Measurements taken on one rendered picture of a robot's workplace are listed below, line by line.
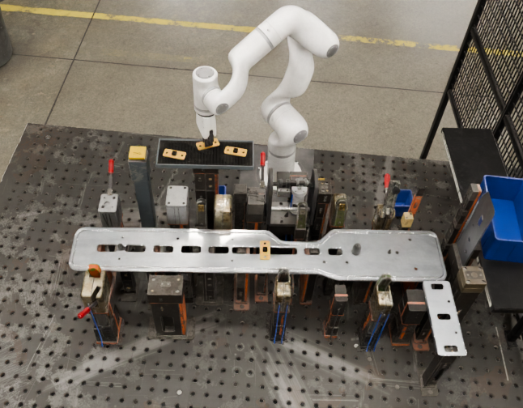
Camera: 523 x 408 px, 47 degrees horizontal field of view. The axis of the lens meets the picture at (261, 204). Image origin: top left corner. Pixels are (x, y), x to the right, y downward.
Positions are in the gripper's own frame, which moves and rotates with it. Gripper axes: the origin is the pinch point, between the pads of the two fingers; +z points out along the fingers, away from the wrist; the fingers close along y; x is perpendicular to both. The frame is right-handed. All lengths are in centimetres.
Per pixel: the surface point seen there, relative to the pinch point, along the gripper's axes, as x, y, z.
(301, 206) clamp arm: 26.3, 30.9, 14.5
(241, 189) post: 7.9, 16.1, 14.0
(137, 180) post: -27.4, -6.9, 20.7
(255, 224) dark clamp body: 11.7, 22.3, 30.2
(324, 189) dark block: 36.8, 27.8, 12.2
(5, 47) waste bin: -76, -238, 112
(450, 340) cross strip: 55, 94, 24
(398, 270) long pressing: 52, 64, 24
